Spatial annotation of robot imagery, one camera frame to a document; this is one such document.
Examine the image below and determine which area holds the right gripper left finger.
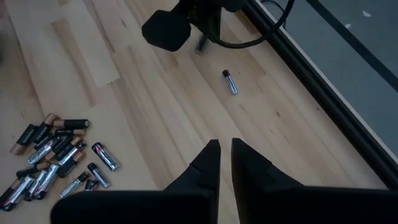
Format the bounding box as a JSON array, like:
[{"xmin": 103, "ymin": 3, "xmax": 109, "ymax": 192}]
[{"xmin": 51, "ymin": 139, "xmax": 222, "ymax": 224}]

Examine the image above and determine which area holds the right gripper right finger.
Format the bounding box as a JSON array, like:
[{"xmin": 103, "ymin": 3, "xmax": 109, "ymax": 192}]
[{"xmin": 231, "ymin": 138, "xmax": 398, "ymax": 224}]

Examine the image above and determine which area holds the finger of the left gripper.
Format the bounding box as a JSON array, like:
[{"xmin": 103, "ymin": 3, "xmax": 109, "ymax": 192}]
[{"xmin": 198, "ymin": 7, "xmax": 223, "ymax": 44}]

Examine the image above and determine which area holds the silver black Energizer battery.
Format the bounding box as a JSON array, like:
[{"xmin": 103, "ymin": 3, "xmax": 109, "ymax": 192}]
[
  {"xmin": 27, "ymin": 136, "xmax": 62, "ymax": 165},
  {"xmin": 84, "ymin": 178, "xmax": 100, "ymax": 192},
  {"xmin": 32, "ymin": 164, "xmax": 60, "ymax": 200},
  {"xmin": 221, "ymin": 69, "xmax": 239, "ymax": 95},
  {"xmin": 0, "ymin": 175, "xmax": 35, "ymax": 213},
  {"xmin": 24, "ymin": 170, "xmax": 47, "ymax": 202},
  {"xmin": 57, "ymin": 140, "xmax": 88, "ymax": 166},
  {"xmin": 59, "ymin": 171, "xmax": 91, "ymax": 199},
  {"xmin": 91, "ymin": 142, "xmax": 121, "ymax": 172},
  {"xmin": 87, "ymin": 162, "xmax": 111, "ymax": 189}
]

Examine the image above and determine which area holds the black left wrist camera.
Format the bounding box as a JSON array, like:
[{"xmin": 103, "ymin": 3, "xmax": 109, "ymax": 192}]
[{"xmin": 141, "ymin": 9, "xmax": 192, "ymax": 53}]

